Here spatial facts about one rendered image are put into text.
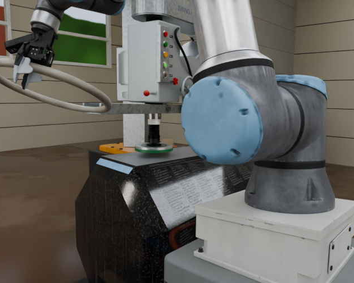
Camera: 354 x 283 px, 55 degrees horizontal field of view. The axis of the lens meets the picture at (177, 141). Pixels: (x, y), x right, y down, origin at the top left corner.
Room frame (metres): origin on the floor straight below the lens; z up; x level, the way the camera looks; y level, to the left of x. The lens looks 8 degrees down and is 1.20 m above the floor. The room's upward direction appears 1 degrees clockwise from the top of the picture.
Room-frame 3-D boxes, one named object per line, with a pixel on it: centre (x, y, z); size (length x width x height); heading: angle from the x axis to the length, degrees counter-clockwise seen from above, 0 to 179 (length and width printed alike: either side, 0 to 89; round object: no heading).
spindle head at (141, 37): (1.98, 0.09, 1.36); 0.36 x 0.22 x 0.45; 145
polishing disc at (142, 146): (1.91, 0.13, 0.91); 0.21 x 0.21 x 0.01
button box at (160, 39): (1.79, 0.08, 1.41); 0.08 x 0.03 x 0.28; 145
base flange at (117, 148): (2.78, 0.32, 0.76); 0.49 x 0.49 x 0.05; 44
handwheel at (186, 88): (1.94, -0.04, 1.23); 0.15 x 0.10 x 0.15; 145
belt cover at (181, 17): (2.20, -0.07, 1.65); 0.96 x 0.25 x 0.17; 145
